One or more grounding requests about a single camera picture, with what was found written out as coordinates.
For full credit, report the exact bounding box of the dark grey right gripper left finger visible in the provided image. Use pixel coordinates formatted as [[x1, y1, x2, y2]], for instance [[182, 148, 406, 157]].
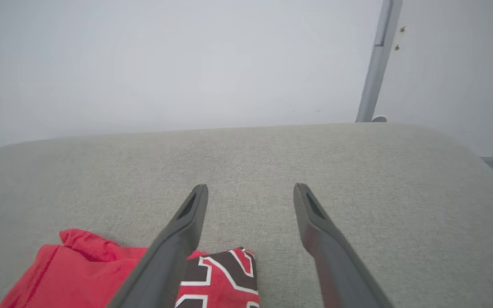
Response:
[[107, 184, 209, 308]]

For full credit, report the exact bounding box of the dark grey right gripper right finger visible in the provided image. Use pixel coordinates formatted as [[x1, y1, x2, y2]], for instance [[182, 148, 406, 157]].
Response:
[[293, 183, 395, 308]]

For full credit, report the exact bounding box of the grey fabric sofa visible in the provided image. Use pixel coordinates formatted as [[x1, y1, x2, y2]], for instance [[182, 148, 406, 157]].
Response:
[[0, 122, 493, 308]]

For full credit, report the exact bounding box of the grey metal wall pole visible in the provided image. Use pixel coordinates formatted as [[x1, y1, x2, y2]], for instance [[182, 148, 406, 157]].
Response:
[[355, 0, 404, 123]]

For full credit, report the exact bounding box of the red and white basketball jersey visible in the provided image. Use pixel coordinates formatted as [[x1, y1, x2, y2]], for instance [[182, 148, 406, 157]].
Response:
[[0, 228, 260, 308]]

